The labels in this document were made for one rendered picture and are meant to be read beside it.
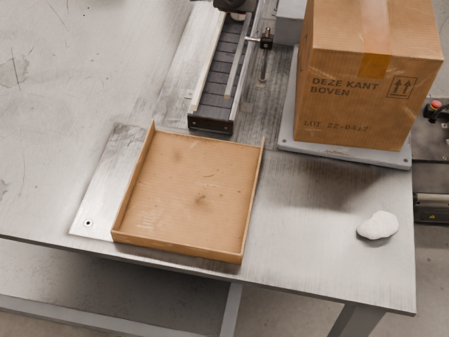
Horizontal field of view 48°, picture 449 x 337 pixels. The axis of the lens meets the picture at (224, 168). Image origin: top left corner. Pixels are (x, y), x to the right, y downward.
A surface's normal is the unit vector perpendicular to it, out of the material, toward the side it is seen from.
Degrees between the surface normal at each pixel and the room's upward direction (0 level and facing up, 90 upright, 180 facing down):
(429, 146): 0
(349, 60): 90
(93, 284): 0
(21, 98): 0
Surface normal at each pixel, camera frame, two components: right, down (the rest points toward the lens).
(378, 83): -0.12, 0.80
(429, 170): 0.02, -0.60
